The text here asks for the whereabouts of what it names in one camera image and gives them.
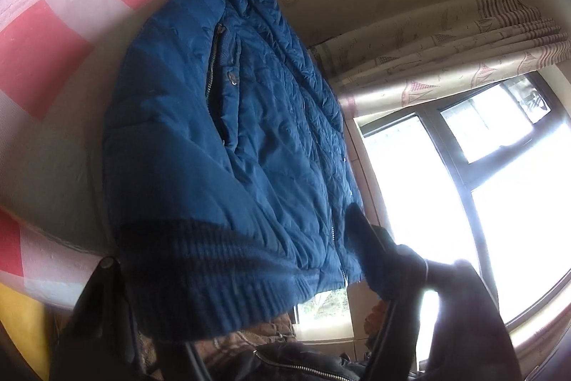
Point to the blue quilted jacket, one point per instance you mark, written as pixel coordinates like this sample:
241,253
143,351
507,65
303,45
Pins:
232,162

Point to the dark framed window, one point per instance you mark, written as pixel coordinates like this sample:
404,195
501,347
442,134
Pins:
450,184

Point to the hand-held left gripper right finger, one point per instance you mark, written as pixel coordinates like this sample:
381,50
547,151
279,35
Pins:
403,269

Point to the yellow floral bedsheet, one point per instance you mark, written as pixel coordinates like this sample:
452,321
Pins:
22,332

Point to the sailboat print curtain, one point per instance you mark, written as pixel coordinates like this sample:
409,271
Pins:
446,50

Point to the person's black leather jacket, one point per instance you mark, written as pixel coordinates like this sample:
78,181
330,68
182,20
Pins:
312,365

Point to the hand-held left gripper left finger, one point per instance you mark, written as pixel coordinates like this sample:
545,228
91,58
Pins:
98,332

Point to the pink checkered quilt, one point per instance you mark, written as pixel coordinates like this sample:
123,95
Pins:
67,28

